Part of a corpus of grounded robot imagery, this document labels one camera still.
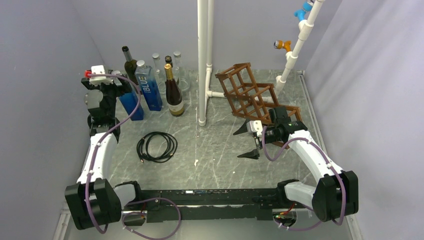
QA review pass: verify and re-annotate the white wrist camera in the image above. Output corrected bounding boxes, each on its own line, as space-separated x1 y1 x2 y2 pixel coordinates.
84 65 114 86
246 120 263 138

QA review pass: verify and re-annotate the small dark bottle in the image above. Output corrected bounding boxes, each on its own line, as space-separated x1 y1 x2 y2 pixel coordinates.
164 55 179 85

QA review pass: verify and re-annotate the blue pipe valve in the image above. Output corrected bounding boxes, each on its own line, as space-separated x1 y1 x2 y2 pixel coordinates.
294 0 315 22

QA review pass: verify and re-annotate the white angled pvc pipe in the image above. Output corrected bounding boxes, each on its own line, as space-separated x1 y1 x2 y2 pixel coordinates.
274 0 325 96

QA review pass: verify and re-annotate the brown bottle gold foil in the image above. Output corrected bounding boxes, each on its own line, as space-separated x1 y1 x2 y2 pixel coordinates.
164 63 185 117

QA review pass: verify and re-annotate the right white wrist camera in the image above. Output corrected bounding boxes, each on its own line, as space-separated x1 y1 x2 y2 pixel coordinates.
246 120 263 138

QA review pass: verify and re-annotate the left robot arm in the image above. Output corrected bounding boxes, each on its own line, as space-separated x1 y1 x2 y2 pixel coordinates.
64 73 144 234

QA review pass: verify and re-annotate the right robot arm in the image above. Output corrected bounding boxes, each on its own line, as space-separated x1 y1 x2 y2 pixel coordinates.
234 106 359 226

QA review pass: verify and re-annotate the clear blue-label bottle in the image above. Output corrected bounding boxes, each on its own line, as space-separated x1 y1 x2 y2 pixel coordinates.
134 60 163 112
113 77 144 122

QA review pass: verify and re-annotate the dark green wine bottle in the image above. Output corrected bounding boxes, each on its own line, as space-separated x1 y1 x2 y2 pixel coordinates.
121 46 138 85

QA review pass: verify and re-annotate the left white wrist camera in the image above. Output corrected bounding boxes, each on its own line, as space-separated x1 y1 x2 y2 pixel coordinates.
84 65 114 86

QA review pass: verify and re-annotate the brown wooden wine rack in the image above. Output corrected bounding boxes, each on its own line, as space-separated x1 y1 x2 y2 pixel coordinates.
214 62 303 149

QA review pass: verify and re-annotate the coiled black cable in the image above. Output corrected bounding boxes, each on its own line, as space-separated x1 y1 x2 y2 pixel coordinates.
136 131 179 165

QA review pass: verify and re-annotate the orange pipe valve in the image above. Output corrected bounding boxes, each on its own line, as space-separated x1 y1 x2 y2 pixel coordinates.
273 40 292 53

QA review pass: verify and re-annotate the white vertical pvc pipe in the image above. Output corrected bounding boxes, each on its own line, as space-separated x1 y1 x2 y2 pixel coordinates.
197 0 225 127

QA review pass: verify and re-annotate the clear bottle dark label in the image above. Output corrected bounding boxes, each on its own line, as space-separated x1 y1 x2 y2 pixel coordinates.
173 51 190 92

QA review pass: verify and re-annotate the clear bottle with cork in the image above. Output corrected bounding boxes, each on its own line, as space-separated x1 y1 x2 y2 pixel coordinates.
152 52 166 95

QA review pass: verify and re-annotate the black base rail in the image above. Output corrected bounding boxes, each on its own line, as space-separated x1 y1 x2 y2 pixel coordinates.
109 180 299 228

